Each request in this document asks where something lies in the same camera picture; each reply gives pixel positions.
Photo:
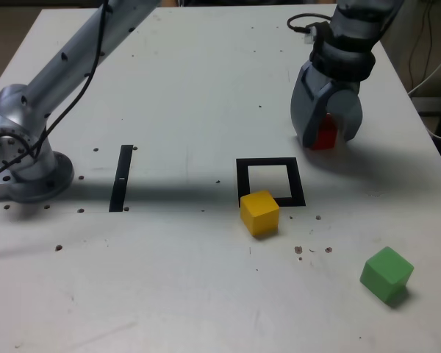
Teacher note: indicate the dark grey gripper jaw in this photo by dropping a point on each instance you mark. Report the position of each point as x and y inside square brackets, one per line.
[307, 106]

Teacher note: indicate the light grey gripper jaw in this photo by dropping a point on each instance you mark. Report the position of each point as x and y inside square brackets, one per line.
[347, 108]

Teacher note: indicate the red cube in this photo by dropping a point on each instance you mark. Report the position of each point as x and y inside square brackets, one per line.
[325, 138]

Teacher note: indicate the yellow cube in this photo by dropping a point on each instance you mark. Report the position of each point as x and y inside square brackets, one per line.
[259, 213]

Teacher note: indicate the green cube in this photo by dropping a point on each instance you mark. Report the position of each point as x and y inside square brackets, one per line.
[384, 276]

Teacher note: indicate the black tape square outline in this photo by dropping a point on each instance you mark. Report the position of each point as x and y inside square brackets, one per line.
[242, 176]

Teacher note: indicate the black tape strip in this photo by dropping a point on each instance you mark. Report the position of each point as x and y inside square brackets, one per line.
[120, 165]

